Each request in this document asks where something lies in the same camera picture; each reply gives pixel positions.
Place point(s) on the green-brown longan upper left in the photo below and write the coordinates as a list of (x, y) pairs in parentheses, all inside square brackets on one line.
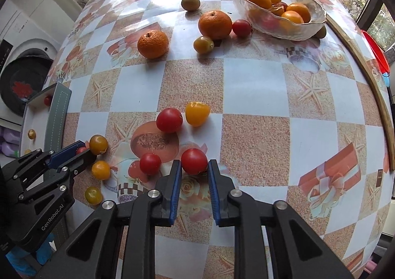
[(190, 5)]

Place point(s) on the yellow-brown cherry tomato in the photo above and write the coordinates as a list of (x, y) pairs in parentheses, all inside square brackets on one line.
[(98, 144)]

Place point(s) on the yellow tomato in tray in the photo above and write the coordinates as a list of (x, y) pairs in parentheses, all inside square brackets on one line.
[(31, 134)]

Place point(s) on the red cherry tomato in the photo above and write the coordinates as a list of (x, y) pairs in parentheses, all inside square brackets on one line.
[(194, 161), (169, 120)]

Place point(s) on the large orange near bowl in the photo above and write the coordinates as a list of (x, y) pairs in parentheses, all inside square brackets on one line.
[(215, 24)]

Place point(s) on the orange in bowl right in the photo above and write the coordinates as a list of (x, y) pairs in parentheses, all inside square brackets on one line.
[(301, 9)]

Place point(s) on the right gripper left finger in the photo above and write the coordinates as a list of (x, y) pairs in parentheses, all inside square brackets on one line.
[(93, 249)]

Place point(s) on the red plastic basin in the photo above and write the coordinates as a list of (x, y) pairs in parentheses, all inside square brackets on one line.
[(379, 54)]

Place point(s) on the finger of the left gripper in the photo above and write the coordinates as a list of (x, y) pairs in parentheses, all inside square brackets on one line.
[(59, 158), (28, 177)]

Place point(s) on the long wooden shoehorn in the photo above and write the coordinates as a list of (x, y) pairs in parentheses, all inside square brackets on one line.
[(376, 100)]

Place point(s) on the small orange mandarin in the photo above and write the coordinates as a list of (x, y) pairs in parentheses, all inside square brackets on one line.
[(153, 44)]

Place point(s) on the yellow cherry tomato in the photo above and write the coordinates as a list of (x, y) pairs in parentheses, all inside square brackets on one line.
[(196, 113)]

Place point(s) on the white washing machine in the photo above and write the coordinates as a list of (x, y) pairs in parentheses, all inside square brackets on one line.
[(32, 32)]

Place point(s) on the glass fruit bowl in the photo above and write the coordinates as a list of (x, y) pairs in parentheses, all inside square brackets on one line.
[(268, 21)]

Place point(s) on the red tomato in tray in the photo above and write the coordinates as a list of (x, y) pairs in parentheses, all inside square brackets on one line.
[(48, 100)]

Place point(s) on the olive cherry tomato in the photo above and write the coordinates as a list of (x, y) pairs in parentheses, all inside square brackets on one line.
[(203, 45)]

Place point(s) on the longan behind bowl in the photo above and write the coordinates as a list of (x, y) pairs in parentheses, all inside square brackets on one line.
[(321, 33)]

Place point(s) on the white tray green rim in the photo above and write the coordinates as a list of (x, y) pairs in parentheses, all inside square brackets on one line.
[(48, 122)]

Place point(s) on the red tomato beside orange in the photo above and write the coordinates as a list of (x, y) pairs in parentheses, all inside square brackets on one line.
[(242, 28)]

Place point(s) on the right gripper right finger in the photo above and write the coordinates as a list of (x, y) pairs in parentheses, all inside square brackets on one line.
[(296, 250)]

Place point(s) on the blue plastic item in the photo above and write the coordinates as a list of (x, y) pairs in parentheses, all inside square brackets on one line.
[(386, 79)]

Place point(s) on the orange in bowl front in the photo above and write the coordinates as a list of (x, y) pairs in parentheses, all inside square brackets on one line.
[(289, 20)]

